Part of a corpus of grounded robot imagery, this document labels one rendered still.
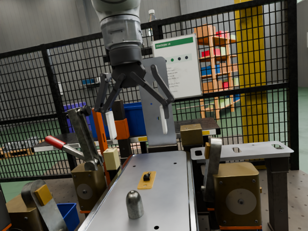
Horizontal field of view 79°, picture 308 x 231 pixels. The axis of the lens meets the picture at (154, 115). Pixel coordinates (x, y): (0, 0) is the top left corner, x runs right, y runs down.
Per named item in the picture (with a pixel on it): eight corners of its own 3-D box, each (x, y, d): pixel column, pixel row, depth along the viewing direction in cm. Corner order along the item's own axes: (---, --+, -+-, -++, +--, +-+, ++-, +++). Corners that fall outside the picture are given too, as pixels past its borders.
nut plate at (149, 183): (151, 188, 45) (151, 184, 45) (136, 189, 46) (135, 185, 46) (156, 172, 54) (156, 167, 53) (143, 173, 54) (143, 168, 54)
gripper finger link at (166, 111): (162, 97, 46) (174, 96, 45) (165, 118, 46) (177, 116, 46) (161, 98, 44) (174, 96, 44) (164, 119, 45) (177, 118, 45)
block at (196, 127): (211, 215, 75) (201, 128, 68) (190, 215, 76) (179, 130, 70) (208, 202, 82) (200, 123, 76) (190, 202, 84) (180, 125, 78)
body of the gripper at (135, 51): (101, 48, 41) (108, 90, 43) (138, 41, 40) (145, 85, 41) (113, 53, 48) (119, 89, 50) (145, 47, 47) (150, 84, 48)
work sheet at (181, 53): (202, 96, 96) (196, 32, 91) (159, 101, 100) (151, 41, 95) (202, 95, 98) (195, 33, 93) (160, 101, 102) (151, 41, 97)
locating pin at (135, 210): (143, 226, 36) (137, 195, 35) (127, 226, 37) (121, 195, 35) (146, 214, 39) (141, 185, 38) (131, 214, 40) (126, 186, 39)
